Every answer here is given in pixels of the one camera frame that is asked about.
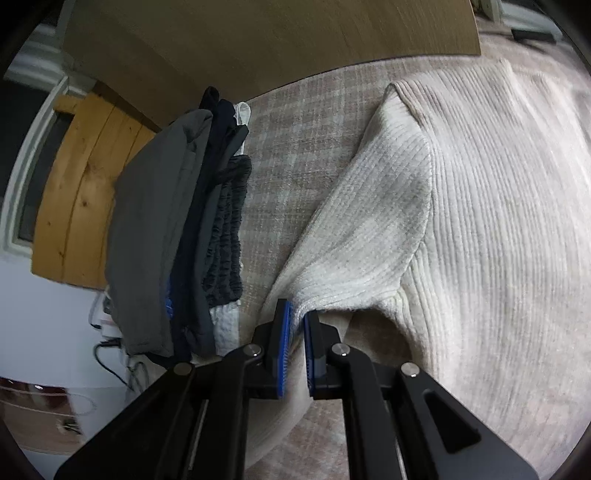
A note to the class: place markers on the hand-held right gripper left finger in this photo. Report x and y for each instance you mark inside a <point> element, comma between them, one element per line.
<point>284,346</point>

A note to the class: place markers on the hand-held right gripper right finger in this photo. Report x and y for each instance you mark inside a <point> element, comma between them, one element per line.
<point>310,355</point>

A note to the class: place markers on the cream ribbed knit cardigan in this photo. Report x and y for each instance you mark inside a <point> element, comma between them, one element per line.
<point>485,207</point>

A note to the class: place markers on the pile of folded dark clothes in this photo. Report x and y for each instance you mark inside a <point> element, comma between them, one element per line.
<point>189,258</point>

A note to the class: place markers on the dark grey folded garment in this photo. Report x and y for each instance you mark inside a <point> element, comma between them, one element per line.
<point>205,318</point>

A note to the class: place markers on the black ruched shorts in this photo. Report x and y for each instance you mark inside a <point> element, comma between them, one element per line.
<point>226,240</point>

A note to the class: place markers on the bright blue folded garment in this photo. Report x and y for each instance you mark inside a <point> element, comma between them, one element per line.
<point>169,304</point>

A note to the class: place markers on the white power strip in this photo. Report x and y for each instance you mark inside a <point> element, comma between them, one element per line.
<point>104,318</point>

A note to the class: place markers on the grey folded sweatshirt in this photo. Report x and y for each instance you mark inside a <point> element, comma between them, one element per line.
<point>147,221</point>

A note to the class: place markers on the pine wood board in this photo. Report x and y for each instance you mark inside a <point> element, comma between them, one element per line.
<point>78,194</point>

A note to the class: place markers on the light oak wooden panel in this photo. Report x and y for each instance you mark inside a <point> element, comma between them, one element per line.
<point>254,41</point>

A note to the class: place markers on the white door frame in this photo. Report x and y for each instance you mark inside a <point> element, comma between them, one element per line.
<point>27,161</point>

